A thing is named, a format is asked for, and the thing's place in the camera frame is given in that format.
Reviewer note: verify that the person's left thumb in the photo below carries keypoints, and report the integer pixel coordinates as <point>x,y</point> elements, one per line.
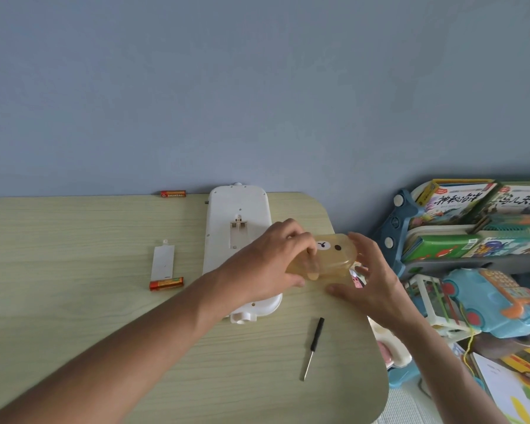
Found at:
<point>301,278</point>

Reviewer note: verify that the person's right hand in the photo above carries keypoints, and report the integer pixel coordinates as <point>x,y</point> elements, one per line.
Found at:
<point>380,291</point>

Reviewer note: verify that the light blue toy piece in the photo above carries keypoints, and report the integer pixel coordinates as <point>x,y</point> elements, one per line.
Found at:
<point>402,375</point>

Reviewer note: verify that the yellow picture book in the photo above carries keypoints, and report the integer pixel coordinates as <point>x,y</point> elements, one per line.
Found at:
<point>521,384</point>

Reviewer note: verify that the person's left hand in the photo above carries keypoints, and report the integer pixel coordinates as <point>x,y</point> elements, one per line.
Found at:
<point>260,264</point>

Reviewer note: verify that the white plastic toy basket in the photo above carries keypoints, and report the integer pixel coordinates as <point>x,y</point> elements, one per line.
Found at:
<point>433,304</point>

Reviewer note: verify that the white battery cover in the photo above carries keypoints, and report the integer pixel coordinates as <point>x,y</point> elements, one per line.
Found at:
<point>162,260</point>

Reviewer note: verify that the person's right thumb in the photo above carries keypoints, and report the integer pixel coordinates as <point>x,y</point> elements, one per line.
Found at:
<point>342,290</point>

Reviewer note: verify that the white plastic toy body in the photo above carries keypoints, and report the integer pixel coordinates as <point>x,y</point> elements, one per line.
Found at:
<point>229,216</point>

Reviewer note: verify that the teal board book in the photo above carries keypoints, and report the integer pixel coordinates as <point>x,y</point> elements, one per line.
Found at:
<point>514,225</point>

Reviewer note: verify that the pink and white sticker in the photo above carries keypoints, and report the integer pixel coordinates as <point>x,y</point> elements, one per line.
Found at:
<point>357,280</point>

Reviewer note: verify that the grey floor mat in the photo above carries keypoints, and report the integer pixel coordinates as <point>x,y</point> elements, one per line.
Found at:
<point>408,408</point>

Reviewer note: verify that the red battery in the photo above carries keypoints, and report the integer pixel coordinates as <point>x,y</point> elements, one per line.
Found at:
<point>173,193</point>
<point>166,284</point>

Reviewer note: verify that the bird picture book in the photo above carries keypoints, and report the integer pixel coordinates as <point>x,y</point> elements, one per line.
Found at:
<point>519,199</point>

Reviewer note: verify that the colourful animal picture book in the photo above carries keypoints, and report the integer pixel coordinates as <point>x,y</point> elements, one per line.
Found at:
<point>508,247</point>

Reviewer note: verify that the translucent yellow bear case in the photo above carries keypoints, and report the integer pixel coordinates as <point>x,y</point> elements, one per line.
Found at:
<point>333,256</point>

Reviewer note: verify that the person's right forearm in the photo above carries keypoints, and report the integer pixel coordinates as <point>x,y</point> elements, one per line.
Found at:
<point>446,375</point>

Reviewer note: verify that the person's left forearm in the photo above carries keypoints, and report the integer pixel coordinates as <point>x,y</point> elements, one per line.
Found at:
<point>128,344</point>

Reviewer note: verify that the blue plastic bookshelf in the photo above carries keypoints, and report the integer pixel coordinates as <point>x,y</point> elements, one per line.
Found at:
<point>391,229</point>

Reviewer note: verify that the blue elephant toy phone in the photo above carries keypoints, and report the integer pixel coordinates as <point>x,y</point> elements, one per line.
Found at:
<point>490,304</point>

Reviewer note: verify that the white and pink toy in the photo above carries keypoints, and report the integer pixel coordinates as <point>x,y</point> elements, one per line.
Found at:
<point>391,346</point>

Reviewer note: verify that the green picture book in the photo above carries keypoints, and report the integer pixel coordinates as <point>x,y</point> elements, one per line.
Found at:
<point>437,248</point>

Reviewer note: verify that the small black screwdriver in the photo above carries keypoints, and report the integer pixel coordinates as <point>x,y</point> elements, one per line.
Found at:
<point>313,346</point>

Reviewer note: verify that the ocean picture book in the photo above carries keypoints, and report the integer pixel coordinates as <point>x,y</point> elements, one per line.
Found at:
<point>457,202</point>

